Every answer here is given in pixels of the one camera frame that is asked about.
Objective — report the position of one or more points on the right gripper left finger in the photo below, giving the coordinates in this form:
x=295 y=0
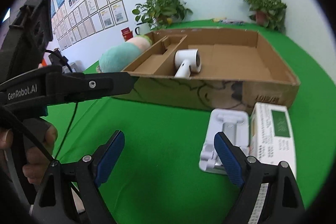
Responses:
x=69 y=192

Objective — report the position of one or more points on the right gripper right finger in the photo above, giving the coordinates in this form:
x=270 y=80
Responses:
x=268 y=193

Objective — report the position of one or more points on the white green medicine box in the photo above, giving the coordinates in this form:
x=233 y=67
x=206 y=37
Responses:
x=271 y=135

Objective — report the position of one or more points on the pig plush toy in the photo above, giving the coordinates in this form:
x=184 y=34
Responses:
x=118 y=57

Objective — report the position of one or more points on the long brown cardboard box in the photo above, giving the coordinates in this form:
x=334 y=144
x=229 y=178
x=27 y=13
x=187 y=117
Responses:
x=152 y=59

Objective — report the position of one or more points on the white handheld hair dryer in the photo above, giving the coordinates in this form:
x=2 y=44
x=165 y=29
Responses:
x=187 y=62

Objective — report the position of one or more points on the person's left hand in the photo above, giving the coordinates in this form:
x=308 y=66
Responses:
x=37 y=163

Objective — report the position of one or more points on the green table cloth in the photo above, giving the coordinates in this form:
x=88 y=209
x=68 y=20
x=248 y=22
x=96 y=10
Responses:
x=157 y=178

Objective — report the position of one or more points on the red cup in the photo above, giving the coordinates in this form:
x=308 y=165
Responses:
x=127 y=33

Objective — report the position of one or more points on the large open cardboard tray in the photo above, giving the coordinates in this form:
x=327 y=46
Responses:
x=239 y=69

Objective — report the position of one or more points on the white enamel mug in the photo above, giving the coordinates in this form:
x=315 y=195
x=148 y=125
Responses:
x=137 y=30

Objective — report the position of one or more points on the left potted green plant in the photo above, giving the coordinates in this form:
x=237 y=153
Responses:
x=159 y=14

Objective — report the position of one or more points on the potted green plant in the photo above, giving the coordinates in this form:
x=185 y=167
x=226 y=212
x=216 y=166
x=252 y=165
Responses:
x=268 y=13
x=159 y=14

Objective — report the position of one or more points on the right potted green plant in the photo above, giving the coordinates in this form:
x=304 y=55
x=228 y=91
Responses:
x=268 y=13

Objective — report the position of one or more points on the framed certificates on wall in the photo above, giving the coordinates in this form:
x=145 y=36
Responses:
x=84 y=18

